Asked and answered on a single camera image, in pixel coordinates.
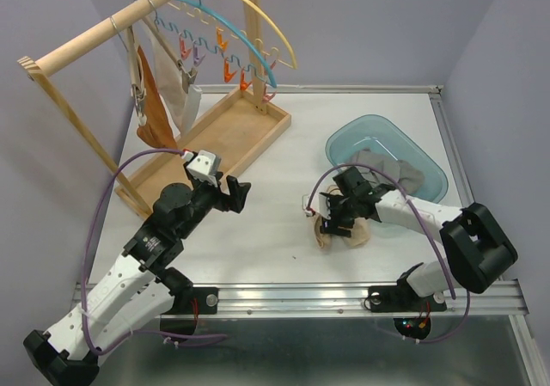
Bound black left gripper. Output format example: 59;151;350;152
177;170;250;239

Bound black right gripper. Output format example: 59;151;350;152
319;193;358;237

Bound beige underwear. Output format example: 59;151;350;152
311;185;371;249

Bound grey underwear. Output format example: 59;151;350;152
384;159;425;194
346;149;385;170

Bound brown underwear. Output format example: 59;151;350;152
137;46;177;149

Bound blue plastic clip hanger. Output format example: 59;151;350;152
154;0;280;103

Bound yellow plastic clip hanger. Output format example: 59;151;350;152
179;0;297;70

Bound wooden clamp hanger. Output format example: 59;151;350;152
143;0;198;94
109;16;147;126

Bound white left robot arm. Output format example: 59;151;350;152
23;170;251;385

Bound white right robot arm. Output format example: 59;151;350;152
304;163;518;313

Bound white underwear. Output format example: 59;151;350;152
149;30;203;137

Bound blue plastic tub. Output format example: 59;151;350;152
325;114;449;203

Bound wooden clothes rack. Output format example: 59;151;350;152
19;0;292;217

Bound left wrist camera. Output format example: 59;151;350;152
181;149;222;187

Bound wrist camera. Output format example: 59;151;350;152
181;149;222;187
302;193;330;219

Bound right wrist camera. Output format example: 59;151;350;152
302;193;330;219

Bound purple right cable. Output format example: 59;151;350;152
302;163;472;346

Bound aluminium mounting rail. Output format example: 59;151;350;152
72;278;530;318

